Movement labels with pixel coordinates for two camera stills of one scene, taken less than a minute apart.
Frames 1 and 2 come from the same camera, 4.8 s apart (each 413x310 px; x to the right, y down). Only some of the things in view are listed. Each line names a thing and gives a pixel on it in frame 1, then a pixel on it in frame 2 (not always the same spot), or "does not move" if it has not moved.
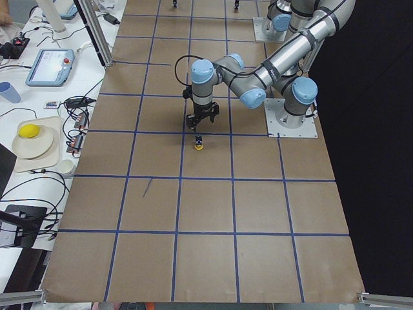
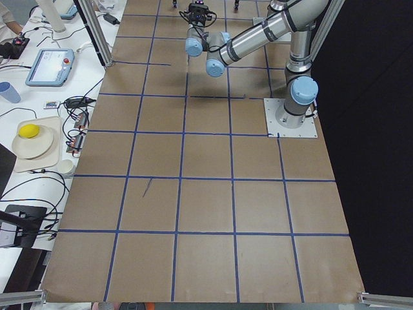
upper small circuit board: [81, 121] does not move
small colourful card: [51, 104] does not move
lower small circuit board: [76, 144] does not move
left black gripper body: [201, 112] -> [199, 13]
